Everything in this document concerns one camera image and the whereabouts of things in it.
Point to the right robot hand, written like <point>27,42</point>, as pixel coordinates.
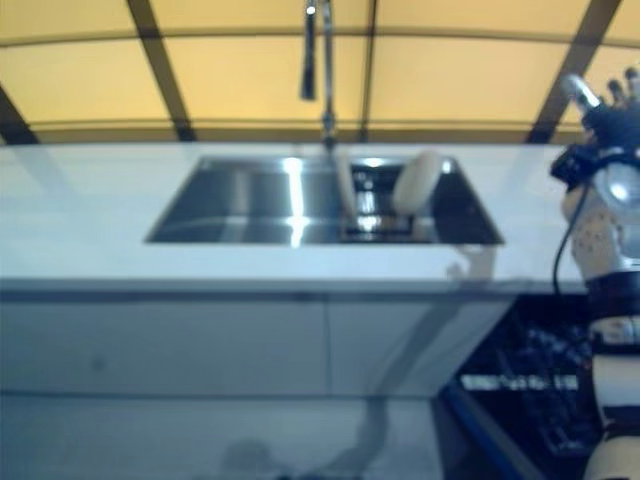
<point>612,122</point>

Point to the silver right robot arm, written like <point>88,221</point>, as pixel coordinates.
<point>617,235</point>

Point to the black dish drying rack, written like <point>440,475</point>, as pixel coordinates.
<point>370,225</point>

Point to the chrome pull-down kitchen faucet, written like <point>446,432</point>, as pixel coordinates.
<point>328,75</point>

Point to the white cabinet door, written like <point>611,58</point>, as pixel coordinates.
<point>175,345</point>
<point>400,345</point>

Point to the stainless steel double sink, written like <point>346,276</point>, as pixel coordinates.
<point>250,200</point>

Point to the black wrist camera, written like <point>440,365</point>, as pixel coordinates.
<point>572,165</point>

